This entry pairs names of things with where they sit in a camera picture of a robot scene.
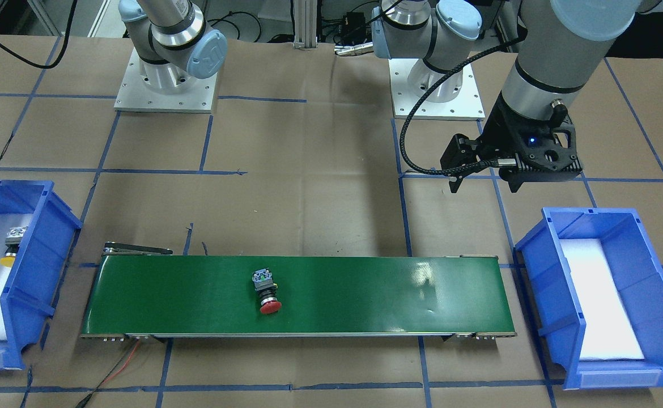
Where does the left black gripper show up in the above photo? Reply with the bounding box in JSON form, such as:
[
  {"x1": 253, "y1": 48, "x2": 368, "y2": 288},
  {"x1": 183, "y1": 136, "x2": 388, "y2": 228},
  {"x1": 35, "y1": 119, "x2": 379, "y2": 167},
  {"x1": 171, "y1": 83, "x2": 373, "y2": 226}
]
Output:
[{"x1": 440, "y1": 93, "x2": 553, "y2": 193}]

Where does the yellow mushroom push button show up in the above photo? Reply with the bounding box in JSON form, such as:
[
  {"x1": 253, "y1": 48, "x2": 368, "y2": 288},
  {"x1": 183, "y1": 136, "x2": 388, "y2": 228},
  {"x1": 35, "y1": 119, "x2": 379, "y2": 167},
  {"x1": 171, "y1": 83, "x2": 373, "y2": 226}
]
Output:
[{"x1": 0, "y1": 226, "x2": 28, "y2": 268}]

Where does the red mushroom push button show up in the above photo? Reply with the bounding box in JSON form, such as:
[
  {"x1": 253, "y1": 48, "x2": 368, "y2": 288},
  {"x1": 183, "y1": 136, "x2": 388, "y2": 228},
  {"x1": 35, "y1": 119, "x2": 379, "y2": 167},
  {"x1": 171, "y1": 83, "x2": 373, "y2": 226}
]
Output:
[{"x1": 252, "y1": 269, "x2": 282, "y2": 315}]

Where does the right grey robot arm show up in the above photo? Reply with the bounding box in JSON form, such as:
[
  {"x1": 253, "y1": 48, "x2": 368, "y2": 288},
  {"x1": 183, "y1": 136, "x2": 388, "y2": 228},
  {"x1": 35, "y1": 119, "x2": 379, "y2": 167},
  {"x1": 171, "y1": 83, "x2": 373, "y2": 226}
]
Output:
[{"x1": 0, "y1": 1, "x2": 227, "y2": 244}]

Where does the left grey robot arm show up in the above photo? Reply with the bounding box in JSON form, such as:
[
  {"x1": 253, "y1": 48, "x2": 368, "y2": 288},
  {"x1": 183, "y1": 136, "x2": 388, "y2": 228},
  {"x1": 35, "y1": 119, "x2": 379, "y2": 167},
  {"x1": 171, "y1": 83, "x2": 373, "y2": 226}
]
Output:
[{"x1": 371, "y1": 1, "x2": 663, "y2": 193}]

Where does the blue plastic bin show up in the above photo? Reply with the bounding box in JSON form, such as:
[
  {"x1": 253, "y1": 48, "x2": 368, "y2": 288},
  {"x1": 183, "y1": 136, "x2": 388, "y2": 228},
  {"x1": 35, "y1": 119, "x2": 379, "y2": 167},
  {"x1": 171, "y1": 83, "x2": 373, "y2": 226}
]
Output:
[
  {"x1": 0, "y1": 180, "x2": 81, "y2": 370},
  {"x1": 516, "y1": 207, "x2": 663, "y2": 390}
]

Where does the green conveyor belt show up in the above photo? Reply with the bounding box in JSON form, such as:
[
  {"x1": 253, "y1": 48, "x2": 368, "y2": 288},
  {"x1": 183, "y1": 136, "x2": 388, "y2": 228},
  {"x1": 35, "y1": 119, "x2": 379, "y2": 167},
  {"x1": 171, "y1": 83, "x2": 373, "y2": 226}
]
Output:
[{"x1": 80, "y1": 254, "x2": 516, "y2": 338}]

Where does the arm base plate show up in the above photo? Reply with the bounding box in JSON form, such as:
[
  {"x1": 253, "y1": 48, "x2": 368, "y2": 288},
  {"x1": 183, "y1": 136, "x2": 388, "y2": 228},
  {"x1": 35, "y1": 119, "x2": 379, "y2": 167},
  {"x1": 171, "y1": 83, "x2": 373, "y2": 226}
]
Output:
[
  {"x1": 114, "y1": 49, "x2": 219, "y2": 114},
  {"x1": 389, "y1": 58, "x2": 485, "y2": 121}
]

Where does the red black conveyor wire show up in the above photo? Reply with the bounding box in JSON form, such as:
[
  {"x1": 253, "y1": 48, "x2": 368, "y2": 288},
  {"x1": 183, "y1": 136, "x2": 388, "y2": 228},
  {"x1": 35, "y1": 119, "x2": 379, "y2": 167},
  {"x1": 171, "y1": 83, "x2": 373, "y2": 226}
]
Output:
[{"x1": 74, "y1": 340, "x2": 142, "y2": 408}]

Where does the aluminium frame post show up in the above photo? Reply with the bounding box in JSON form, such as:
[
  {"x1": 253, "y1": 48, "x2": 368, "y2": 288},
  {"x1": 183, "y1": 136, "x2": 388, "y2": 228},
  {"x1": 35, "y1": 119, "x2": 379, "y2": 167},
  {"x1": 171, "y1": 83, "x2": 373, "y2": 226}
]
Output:
[{"x1": 291, "y1": 0, "x2": 320, "y2": 49}]

